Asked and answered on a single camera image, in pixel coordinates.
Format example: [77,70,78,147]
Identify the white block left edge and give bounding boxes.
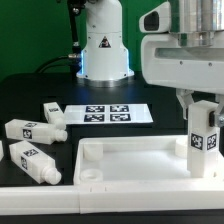
[0,140,4,162]

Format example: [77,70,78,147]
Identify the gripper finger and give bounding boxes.
[209,102,224,127]

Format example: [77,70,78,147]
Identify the black cables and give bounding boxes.
[34,0,84,75]

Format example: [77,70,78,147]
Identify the white front fence bar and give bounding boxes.
[0,179,224,215]

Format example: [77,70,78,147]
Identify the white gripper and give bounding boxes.
[139,1,224,120]

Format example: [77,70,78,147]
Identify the white marker sheet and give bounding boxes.
[64,104,153,125]

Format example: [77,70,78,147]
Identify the white desk top tray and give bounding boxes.
[74,135,224,189]

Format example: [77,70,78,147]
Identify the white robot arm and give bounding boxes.
[80,0,224,127]

